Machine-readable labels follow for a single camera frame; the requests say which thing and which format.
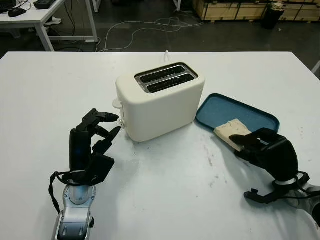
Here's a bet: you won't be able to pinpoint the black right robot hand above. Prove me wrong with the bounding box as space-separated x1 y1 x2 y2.
228 127 300 182

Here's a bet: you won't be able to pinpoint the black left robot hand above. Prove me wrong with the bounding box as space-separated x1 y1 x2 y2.
68 108 122 180

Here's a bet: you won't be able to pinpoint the white bread slice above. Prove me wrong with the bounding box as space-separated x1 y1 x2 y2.
213 118 252 153

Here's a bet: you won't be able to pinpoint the blue rectangular tray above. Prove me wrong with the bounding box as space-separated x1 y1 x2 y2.
194 93 281 137

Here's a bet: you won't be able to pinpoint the cream white two-slot toaster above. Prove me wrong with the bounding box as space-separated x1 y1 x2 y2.
111 61 207 143

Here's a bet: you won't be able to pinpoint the white shoes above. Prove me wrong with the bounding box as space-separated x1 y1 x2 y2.
44 16 63 26

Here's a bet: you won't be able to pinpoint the white office desk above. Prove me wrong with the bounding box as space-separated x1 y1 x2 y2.
0 0 99 52

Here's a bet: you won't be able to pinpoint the black trash bin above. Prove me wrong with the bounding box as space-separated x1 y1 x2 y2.
261 1 284 30

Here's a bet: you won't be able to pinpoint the black device on desk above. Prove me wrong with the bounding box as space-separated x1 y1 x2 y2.
33 0 57 10

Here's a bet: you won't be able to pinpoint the black computer mouse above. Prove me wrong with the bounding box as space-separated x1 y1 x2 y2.
8 7 27 18

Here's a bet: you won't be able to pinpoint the wooden crate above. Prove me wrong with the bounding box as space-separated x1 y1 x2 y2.
192 0 320 25

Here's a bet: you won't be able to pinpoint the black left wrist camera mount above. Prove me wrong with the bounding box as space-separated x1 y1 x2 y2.
62 152 116 187

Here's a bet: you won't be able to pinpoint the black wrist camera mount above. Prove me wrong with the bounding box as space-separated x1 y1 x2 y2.
244 188 277 205
62 152 116 187

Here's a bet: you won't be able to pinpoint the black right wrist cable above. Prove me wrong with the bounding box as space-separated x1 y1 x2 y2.
271 171 320 201

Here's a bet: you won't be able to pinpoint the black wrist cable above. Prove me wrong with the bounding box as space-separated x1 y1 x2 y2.
48 171 76 215
271 171 320 201

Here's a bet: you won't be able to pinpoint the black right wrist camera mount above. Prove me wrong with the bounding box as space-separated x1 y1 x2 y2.
244 188 277 205

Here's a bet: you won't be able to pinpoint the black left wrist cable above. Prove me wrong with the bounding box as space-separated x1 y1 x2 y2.
48 171 76 215

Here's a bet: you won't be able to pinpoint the white cable on floor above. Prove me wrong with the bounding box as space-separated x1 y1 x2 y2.
103 16 205 52

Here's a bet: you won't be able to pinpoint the white table frame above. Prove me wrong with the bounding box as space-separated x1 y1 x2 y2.
92 0 182 12

